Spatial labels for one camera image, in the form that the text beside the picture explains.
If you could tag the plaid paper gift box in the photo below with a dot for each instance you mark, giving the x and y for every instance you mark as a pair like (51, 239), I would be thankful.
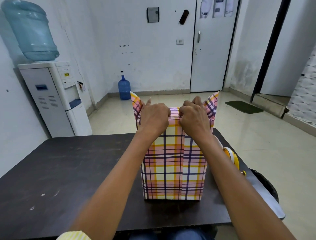
(170, 158)

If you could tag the yellow striped sleeve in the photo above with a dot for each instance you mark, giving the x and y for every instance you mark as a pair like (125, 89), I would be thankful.
(74, 235)

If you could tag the keys hanging on dispenser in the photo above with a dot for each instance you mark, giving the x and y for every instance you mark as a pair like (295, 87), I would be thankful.
(81, 85)

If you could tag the yellow tape dispenser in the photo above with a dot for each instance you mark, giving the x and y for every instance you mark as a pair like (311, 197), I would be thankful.
(234, 157)

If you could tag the person's right fingers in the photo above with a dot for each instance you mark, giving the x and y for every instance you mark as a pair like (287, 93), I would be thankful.
(197, 100)

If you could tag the person's left hand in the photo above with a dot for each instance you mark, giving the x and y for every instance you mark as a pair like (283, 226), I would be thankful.
(154, 118)

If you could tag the person's left forearm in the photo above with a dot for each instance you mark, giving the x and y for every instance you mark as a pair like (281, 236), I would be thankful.
(116, 178)

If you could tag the person's left fingers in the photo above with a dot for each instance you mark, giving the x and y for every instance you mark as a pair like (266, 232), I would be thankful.
(148, 101)

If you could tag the black chair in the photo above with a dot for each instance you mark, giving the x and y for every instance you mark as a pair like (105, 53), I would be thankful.
(267, 184)

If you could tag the white wall switch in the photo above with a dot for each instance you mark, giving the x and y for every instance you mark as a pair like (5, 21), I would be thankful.
(180, 41)

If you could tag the grey wall control box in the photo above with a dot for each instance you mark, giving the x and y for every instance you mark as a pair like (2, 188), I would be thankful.
(153, 14)

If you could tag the large blue water jug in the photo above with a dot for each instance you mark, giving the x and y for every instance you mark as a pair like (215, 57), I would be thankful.
(32, 29)

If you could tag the white paper notice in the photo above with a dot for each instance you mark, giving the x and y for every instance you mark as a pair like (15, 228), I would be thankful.
(218, 8)
(206, 8)
(229, 7)

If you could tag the white water dispenser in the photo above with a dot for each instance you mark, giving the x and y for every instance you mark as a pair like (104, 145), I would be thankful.
(51, 99)

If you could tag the white door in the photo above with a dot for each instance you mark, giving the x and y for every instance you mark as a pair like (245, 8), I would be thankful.
(212, 54)

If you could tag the black door frame post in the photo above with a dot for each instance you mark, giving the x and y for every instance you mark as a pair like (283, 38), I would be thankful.
(270, 49)

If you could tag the person's right hand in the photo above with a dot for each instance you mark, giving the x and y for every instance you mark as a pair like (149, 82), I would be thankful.
(195, 121)

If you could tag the green doormat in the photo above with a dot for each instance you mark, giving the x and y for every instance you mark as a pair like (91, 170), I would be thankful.
(244, 106)

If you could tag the white patterned panel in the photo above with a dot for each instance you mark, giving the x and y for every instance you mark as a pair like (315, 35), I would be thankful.
(305, 94)

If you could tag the small blue water bottle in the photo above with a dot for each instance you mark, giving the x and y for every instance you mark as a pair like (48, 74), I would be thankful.
(124, 87)

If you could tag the person's right forearm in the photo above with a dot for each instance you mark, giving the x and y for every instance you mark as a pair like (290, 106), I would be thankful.
(234, 188)

